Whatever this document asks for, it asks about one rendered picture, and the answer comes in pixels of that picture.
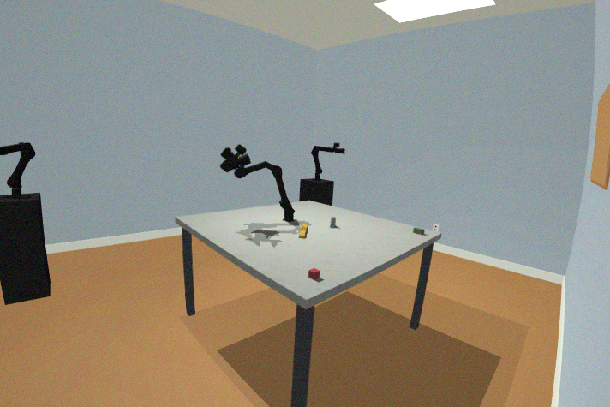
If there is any small red cube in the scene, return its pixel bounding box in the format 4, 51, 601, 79
308, 268, 320, 280

